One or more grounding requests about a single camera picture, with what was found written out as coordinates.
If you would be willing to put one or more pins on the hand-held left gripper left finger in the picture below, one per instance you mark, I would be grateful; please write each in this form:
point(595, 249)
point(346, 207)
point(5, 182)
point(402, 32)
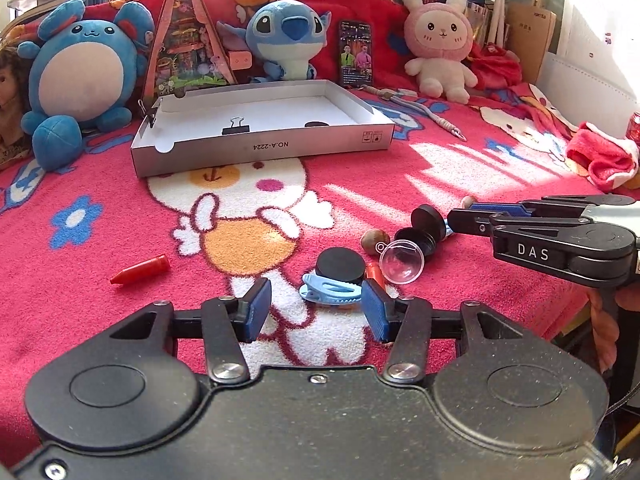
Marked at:
point(257, 307)

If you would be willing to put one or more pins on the crumpled red cloth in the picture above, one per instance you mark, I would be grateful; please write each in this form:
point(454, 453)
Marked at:
point(495, 67)

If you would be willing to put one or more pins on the blue alien plush toy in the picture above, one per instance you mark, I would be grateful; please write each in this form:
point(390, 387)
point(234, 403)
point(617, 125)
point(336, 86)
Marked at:
point(285, 25)

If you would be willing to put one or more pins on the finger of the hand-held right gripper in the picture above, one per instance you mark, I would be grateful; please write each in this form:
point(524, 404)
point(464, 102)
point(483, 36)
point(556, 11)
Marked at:
point(467, 222)
point(492, 207)

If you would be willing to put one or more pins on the red drink can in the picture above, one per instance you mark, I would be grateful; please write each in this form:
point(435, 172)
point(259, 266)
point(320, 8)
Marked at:
point(634, 127)

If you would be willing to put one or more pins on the white stand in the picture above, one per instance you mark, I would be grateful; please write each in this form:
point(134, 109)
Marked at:
point(500, 5)

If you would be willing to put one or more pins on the red and white towel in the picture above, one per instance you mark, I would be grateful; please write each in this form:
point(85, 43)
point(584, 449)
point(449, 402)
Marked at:
point(600, 160)

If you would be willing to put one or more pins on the black binder clip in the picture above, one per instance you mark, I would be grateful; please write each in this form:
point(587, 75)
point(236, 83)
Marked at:
point(235, 127)
point(150, 116)

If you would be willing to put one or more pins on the black smartphone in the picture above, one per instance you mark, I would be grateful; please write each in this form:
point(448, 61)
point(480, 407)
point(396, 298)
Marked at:
point(356, 55)

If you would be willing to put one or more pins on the small pink box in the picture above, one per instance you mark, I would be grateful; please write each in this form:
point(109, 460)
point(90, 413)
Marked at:
point(240, 61)

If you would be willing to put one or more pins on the black flip-lid jar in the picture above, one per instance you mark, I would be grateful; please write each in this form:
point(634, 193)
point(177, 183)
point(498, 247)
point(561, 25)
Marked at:
point(422, 240)

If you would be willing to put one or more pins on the clear plastic capsule half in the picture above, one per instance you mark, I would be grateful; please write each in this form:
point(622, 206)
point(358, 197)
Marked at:
point(402, 262)

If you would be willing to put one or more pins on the pink bunny plush toy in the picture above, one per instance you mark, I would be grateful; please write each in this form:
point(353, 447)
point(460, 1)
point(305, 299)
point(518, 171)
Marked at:
point(440, 35)

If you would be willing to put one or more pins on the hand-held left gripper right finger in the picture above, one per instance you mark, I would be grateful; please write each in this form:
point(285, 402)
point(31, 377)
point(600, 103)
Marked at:
point(375, 310)

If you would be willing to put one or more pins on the red crayon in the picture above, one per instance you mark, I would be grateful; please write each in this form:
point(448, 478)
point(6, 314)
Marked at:
point(142, 270)

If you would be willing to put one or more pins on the light blue hair clip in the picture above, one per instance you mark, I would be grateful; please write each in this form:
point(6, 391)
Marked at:
point(327, 294)

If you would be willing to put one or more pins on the brown-haired doll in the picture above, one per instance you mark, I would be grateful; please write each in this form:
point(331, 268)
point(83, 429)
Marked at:
point(10, 90)

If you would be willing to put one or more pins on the brown walnut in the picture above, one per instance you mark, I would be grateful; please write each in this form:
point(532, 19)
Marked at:
point(468, 201)
point(376, 238)

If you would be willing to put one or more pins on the black round disc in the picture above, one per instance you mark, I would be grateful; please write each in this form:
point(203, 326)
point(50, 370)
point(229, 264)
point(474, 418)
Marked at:
point(317, 124)

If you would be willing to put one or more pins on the black round cap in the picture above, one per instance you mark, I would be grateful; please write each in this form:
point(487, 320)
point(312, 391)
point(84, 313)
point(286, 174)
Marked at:
point(340, 265)

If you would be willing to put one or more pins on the person's right hand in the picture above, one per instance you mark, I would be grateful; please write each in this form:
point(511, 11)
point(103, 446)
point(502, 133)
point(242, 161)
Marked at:
point(606, 335)

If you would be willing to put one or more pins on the white cardboard box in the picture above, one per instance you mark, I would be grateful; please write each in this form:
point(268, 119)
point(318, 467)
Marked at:
point(250, 147)

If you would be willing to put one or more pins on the triangular pink toy box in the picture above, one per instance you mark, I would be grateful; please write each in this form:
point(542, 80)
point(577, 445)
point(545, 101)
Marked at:
point(185, 50)

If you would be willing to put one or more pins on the round blue plush toy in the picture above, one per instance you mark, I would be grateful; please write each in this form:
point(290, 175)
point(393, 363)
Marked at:
point(75, 80)

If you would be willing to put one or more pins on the orange crayon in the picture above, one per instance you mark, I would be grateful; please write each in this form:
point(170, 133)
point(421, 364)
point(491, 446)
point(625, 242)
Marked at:
point(374, 272)

